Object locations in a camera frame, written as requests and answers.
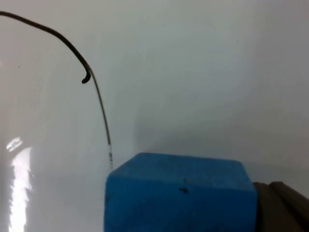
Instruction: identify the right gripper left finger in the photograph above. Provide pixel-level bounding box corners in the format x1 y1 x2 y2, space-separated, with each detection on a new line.
253 182 309 232

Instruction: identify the grey-framed whiteboard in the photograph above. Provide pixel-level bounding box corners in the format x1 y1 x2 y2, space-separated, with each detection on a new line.
0 0 309 232

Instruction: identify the blue cube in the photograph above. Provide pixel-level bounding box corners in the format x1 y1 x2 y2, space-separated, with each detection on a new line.
104 152 258 232

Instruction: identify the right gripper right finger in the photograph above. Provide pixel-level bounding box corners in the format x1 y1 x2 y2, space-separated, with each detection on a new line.
269 181 309 228

